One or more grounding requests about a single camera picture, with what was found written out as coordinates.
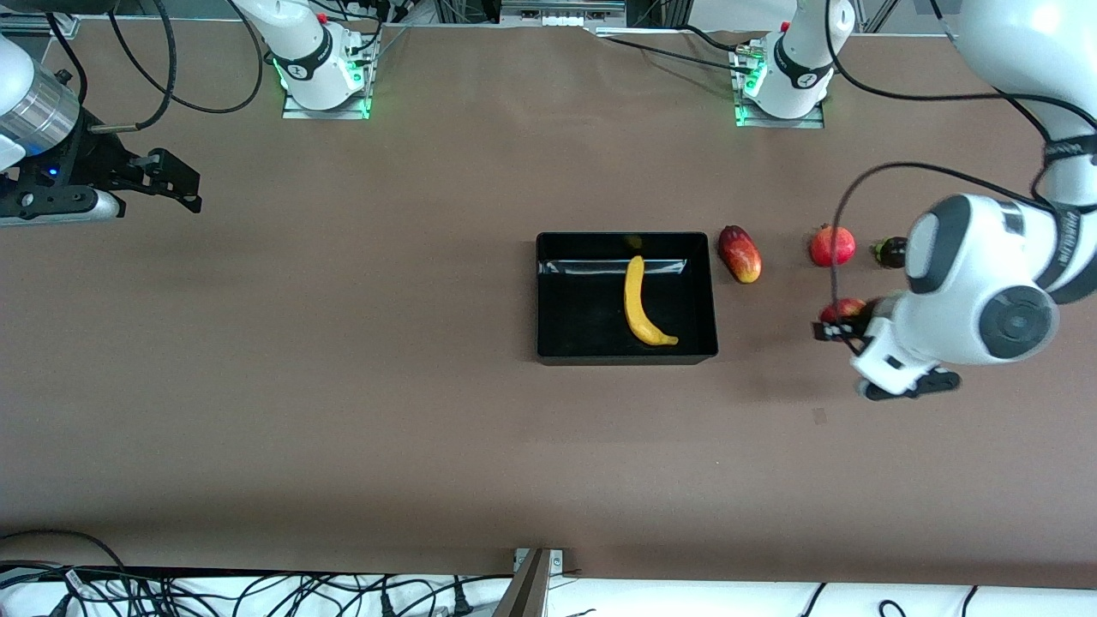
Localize red apple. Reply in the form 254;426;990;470
818;297;868;326

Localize yellow banana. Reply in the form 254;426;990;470
623;255;680;347

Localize black rectangular plastic box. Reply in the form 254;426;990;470
536;231;719;368

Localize metal base plate left arm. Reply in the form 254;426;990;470
733;41;826;129

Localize metal base plate right arm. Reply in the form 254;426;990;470
282;33;372;120

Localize red pomegranate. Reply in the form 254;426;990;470
810;224;857;268

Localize red yellow mango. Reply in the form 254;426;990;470
717;225;763;285

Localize dark metal beam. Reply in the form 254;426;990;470
491;548;551;617

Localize white power strip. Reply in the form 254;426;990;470
500;0;628;28

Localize black cable with metal plug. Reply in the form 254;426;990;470
88;0;178;134

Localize black looping cable right arm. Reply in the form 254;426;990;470
105;0;265;115

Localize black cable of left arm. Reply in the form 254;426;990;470
823;0;1097;356

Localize black cable across table edge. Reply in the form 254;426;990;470
596;24;764;76

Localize black arched cable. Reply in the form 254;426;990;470
0;530;129;573

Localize tangled black cables bundle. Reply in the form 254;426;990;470
0;561;515;617

